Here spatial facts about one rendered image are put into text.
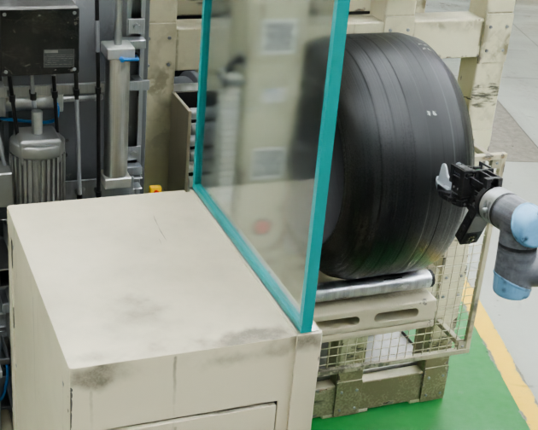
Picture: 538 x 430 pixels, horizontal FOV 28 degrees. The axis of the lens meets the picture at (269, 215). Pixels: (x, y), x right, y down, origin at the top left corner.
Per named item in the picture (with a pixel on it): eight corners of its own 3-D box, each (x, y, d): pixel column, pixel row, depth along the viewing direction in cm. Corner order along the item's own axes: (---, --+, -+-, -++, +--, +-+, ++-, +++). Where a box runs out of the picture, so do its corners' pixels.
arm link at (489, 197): (519, 226, 212) (484, 230, 209) (506, 218, 216) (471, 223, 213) (523, 190, 210) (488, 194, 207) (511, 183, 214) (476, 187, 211)
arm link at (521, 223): (517, 255, 200) (523, 212, 197) (485, 234, 210) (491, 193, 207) (552, 252, 203) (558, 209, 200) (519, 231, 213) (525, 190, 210)
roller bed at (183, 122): (183, 217, 282) (188, 111, 269) (166, 194, 294) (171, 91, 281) (253, 210, 289) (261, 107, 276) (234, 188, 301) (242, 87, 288)
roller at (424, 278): (301, 308, 251) (306, 298, 248) (295, 291, 253) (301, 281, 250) (430, 290, 264) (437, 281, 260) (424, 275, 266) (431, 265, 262)
